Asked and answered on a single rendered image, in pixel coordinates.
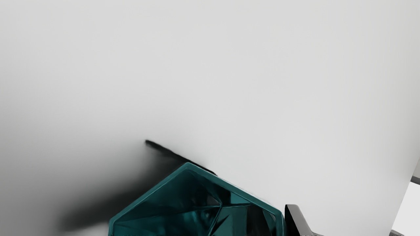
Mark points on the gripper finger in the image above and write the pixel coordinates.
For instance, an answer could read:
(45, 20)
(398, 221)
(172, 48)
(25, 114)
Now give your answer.
(295, 221)

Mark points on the teal faceted mug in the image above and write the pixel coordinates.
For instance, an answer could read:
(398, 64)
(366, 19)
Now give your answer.
(183, 209)

